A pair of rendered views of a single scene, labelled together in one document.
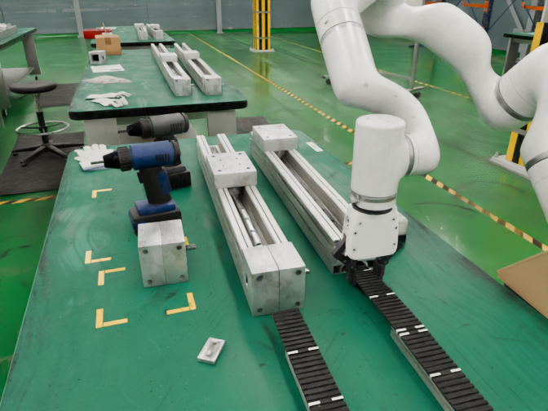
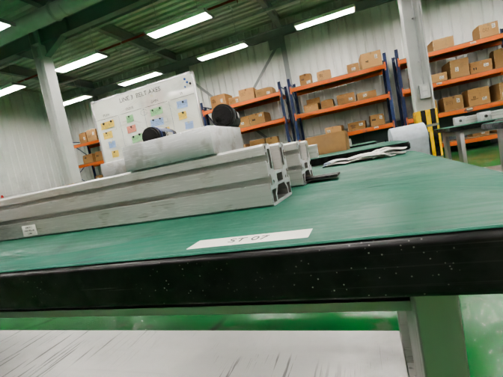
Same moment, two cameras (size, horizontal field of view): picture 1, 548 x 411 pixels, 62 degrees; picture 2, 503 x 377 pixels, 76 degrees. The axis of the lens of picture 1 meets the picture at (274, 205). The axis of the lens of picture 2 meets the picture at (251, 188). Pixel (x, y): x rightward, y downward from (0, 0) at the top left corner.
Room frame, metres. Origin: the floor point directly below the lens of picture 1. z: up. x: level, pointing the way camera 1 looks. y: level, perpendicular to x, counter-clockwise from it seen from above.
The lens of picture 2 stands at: (1.85, -0.37, 0.85)
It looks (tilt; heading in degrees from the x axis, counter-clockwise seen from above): 5 degrees down; 128
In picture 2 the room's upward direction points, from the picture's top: 11 degrees counter-clockwise
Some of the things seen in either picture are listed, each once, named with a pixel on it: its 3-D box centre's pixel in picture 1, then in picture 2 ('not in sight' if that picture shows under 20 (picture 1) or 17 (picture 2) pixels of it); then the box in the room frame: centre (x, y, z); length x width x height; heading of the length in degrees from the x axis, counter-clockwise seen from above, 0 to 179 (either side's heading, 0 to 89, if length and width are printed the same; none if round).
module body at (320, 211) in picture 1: (297, 183); (84, 204); (1.20, -0.07, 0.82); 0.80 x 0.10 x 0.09; 15
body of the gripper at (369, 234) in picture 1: (369, 226); not in sight; (0.77, -0.18, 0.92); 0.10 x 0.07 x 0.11; 105
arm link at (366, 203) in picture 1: (372, 196); not in sight; (0.77, -0.18, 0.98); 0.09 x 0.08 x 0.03; 105
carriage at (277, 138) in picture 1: (274, 141); (186, 156); (1.45, 0.00, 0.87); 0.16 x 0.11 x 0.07; 15
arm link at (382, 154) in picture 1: (379, 154); not in sight; (0.77, -0.19, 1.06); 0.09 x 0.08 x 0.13; 104
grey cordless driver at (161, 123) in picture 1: (156, 153); (234, 147); (1.27, 0.34, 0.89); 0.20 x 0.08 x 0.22; 121
